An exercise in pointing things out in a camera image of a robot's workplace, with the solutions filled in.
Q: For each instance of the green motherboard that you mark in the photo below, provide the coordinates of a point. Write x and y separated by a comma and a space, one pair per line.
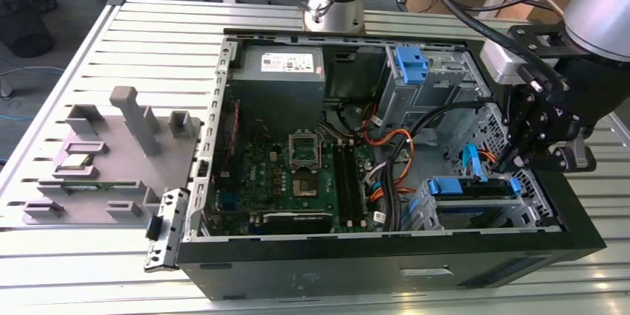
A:
260, 167

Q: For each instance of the hard disk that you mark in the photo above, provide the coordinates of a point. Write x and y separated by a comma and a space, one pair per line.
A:
445, 186

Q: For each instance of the black graphics card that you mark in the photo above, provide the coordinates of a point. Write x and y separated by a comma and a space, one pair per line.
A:
295, 221

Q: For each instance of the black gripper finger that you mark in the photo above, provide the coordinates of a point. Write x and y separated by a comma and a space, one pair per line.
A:
526, 116
566, 156

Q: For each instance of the blue plastic drive latch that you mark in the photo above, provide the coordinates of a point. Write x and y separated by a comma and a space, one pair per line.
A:
411, 68

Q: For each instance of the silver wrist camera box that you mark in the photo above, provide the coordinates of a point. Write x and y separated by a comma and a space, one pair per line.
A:
502, 60

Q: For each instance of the silver disk bay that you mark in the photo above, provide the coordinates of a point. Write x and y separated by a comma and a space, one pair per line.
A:
491, 202

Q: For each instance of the grey power supply unit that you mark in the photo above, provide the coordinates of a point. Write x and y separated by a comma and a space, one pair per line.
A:
275, 93

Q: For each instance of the CPU socket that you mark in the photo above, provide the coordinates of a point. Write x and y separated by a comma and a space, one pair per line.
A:
304, 187

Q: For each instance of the black PC case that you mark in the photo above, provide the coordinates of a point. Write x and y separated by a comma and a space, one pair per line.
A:
344, 267

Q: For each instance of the black RAM slot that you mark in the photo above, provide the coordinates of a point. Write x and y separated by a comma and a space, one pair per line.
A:
339, 182
355, 186

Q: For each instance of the white barcode tag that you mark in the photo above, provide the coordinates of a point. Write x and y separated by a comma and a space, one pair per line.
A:
379, 217
375, 121

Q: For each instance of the silver drive cage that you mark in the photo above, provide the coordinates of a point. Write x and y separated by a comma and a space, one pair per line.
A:
438, 90

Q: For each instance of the silver card retention bracket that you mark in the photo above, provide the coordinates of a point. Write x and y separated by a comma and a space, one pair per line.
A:
170, 226

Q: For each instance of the silver CPU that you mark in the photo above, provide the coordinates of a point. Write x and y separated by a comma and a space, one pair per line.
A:
73, 160

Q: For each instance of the black mesh waste bin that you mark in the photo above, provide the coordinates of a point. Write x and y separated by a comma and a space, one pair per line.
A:
29, 34

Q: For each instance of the green RAM stick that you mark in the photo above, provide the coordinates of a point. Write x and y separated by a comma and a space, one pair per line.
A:
106, 184

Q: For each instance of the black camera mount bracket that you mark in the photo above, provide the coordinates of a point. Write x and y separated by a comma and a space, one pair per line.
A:
526, 34

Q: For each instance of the grey parts rack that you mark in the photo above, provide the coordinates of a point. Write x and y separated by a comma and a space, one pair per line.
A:
128, 167

